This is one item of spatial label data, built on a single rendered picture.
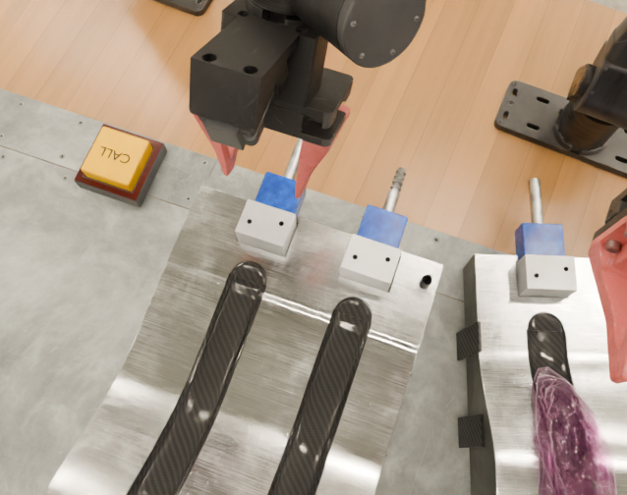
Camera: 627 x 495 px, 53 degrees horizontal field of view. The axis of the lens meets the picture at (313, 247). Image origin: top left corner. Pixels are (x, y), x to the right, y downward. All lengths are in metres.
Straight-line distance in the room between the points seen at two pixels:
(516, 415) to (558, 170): 0.32
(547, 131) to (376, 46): 0.47
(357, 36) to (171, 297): 0.35
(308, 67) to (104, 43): 0.50
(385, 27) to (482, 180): 0.43
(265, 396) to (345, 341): 0.09
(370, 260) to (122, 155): 0.32
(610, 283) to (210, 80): 0.24
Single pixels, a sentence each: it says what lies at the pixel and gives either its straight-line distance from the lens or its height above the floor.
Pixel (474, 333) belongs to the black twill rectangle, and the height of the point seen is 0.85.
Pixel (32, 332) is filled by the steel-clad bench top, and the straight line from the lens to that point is 0.76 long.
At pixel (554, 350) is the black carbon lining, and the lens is 0.69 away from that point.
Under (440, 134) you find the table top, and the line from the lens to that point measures 0.80.
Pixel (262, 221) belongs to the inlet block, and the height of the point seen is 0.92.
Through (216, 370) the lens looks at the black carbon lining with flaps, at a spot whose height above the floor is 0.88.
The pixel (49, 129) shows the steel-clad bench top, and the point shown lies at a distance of 0.85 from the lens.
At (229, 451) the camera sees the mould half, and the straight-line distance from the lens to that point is 0.60.
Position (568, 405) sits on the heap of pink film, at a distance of 0.64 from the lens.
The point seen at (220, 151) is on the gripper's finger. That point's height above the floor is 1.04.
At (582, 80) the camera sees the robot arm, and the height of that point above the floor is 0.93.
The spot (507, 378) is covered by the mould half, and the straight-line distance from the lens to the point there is 0.66.
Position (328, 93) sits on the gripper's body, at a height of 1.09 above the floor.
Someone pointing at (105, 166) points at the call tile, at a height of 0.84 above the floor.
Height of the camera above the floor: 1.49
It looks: 71 degrees down
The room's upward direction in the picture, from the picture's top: straight up
